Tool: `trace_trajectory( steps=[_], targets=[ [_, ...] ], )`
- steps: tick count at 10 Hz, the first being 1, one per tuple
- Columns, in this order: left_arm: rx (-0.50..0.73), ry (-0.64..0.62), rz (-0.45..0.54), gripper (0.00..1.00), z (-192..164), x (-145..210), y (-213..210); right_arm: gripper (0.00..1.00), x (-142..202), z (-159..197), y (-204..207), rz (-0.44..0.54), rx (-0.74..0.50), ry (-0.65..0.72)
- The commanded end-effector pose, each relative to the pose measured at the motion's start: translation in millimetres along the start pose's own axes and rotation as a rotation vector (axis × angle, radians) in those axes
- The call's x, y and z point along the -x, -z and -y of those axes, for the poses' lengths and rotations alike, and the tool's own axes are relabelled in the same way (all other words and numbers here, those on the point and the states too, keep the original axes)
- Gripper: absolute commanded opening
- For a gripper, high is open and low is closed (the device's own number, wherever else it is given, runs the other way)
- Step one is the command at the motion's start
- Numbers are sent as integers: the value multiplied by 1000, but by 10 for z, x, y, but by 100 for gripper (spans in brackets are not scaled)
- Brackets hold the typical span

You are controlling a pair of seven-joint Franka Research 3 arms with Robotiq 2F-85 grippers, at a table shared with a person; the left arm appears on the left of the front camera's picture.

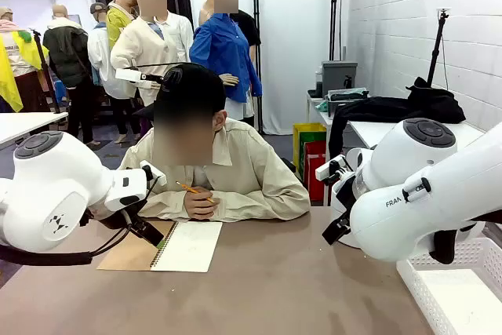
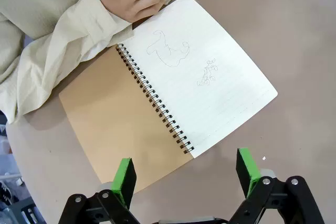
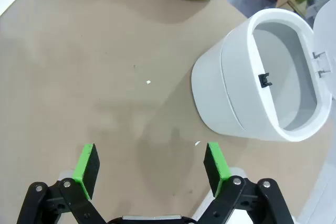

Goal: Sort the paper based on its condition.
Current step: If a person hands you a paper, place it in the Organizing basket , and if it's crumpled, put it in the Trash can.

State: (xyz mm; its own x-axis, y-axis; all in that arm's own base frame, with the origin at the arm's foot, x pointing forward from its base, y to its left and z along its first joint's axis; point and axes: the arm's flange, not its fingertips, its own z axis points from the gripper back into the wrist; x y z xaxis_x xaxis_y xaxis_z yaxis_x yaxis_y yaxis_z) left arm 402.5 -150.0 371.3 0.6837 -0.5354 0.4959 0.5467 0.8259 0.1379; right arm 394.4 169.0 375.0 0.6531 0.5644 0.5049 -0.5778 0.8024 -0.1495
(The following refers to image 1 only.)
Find brown spiral notebook white pages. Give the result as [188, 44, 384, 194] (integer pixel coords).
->
[96, 220, 224, 273]

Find grey tray with dark cloth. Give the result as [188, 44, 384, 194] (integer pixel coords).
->
[326, 87, 371, 104]

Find black arm cable sleeve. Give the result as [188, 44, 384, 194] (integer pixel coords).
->
[429, 209, 487, 265]
[0, 209, 131, 268]

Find large white table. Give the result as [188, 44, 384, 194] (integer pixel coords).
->
[347, 119, 487, 152]

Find black baseball cap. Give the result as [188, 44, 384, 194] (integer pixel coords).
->
[132, 62, 227, 118]

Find person's left hand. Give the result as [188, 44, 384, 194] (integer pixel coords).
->
[188, 209, 220, 222]

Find mannequin in black shirt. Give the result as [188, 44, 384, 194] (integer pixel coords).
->
[195, 0, 262, 65]

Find white desk with leg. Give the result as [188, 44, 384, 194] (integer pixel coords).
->
[0, 111, 70, 146]

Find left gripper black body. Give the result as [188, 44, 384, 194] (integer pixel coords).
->
[123, 211, 166, 249]

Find black left arm cable sleeve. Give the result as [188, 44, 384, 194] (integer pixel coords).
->
[0, 209, 131, 268]

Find mannequin in yellow-green jacket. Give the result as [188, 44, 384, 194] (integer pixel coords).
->
[104, 0, 139, 52]

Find capped mannequin in white shirt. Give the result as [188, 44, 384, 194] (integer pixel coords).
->
[86, 2, 139, 144]

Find person's right forearm beige sleeve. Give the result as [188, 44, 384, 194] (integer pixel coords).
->
[137, 188, 190, 220]

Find black tripod stand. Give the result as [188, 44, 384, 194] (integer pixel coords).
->
[29, 28, 62, 115]

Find black right arm cable sleeve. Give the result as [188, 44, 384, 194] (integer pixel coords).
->
[429, 209, 487, 265]

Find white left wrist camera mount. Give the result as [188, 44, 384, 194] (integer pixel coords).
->
[104, 160, 168, 213]

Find person in beige shirt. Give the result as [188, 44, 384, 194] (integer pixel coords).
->
[117, 107, 311, 223]

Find black clothing pile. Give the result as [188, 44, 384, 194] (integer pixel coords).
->
[328, 76, 467, 162]

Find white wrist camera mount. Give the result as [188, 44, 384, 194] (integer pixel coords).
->
[104, 160, 168, 213]
[315, 148, 364, 195]

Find white paper stack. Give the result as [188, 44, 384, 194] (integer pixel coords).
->
[414, 268, 502, 335]

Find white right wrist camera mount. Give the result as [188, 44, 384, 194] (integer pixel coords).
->
[315, 148, 364, 195]

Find black chair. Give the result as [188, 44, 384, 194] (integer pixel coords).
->
[280, 157, 305, 185]

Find black tripod by brick wall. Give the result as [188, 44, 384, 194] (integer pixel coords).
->
[425, 8, 452, 89]

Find mannequin in cream cardigan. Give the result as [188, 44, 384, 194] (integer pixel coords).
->
[110, 0, 195, 107]

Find person's left forearm beige sleeve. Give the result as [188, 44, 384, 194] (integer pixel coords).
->
[211, 188, 311, 223]

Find white backdrop curtain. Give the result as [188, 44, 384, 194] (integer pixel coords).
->
[184, 0, 354, 136]

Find white perforated plastic basket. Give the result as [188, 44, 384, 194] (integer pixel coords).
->
[395, 235, 502, 335]

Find yellow pencil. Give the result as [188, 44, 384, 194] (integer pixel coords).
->
[175, 180, 216, 205]

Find red shopping bag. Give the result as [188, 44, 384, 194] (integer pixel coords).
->
[304, 140, 334, 202]

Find mannequin in blue shirt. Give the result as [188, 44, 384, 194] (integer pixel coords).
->
[189, 0, 263, 124]

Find yellow shopping bag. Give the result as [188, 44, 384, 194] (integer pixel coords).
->
[293, 122, 329, 180]

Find person's right hand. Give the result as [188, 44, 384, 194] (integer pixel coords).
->
[183, 191, 216, 213]

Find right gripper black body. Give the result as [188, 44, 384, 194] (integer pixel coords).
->
[322, 182, 356, 246]

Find grey storage box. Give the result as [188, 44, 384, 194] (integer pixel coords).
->
[321, 60, 358, 95]

